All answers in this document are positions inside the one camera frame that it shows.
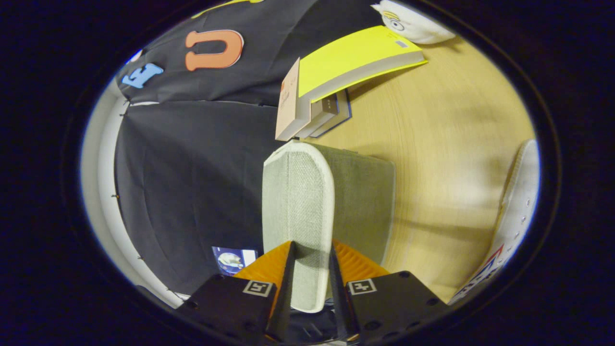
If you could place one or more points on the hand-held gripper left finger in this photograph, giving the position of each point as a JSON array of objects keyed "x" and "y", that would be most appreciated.
[{"x": 230, "y": 302}]

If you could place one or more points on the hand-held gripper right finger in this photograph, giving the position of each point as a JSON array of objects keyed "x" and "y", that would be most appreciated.
[{"x": 389, "y": 302}]

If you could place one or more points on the grey-green fabric storage box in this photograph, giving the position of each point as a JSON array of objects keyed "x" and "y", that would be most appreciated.
[{"x": 298, "y": 202}]

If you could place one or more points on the white canvas shoe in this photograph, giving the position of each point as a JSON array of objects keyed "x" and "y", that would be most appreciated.
[{"x": 516, "y": 216}]

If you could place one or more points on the dark blue book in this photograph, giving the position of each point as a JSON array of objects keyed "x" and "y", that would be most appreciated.
[{"x": 344, "y": 113}]

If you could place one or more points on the grey book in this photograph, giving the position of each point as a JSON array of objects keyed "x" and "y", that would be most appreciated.
[{"x": 323, "y": 114}]

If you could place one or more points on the yellow book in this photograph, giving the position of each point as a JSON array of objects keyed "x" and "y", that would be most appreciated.
[{"x": 355, "y": 57}]

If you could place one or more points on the white plush toy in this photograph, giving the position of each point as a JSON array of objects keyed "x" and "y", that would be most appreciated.
[{"x": 418, "y": 26}]

